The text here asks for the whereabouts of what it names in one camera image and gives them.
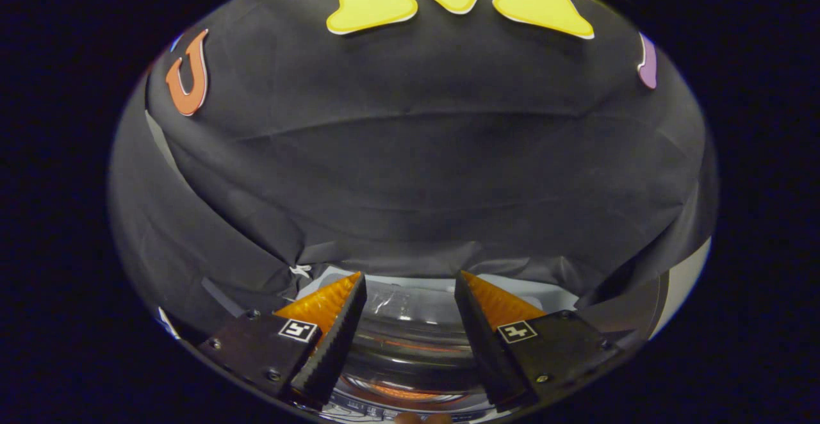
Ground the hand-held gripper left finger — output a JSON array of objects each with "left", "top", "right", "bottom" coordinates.
[{"left": 197, "top": 272, "right": 368, "bottom": 411}]

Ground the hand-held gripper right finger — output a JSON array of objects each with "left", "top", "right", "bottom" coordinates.
[{"left": 454, "top": 270, "right": 623, "bottom": 413}]

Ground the grey washing machine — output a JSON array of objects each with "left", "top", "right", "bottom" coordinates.
[{"left": 282, "top": 267, "right": 584, "bottom": 423}]

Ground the black backdrop cloth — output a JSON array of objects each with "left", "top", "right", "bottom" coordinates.
[{"left": 106, "top": 0, "right": 718, "bottom": 341}]

